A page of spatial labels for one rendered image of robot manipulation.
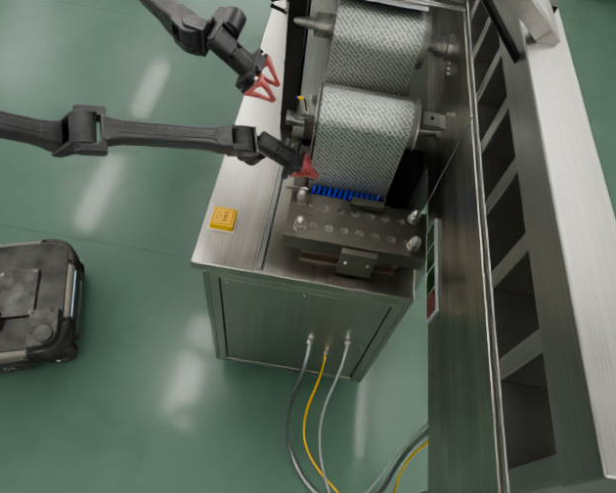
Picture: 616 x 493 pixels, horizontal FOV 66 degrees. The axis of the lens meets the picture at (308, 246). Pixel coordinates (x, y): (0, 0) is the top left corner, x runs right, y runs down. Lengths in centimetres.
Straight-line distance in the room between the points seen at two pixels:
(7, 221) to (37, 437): 112
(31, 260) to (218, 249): 112
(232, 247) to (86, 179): 159
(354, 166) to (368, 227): 17
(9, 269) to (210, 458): 116
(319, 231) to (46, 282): 133
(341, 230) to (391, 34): 53
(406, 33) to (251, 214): 67
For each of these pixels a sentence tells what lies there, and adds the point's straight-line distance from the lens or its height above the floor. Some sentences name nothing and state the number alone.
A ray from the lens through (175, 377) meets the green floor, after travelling 224.
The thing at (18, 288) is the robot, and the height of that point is 26.
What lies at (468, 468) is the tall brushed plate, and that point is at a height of 134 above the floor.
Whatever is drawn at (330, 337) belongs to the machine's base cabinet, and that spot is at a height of 52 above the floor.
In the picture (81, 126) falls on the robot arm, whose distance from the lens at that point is 121.
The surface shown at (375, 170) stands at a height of 113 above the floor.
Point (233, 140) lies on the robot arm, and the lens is 129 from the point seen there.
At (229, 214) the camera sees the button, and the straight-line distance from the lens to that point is 147.
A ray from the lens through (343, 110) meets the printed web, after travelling 125.
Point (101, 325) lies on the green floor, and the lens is 240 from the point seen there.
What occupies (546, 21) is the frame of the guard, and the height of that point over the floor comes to 169.
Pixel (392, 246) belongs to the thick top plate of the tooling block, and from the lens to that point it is 134.
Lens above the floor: 211
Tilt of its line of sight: 57 degrees down
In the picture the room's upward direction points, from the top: 11 degrees clockwise
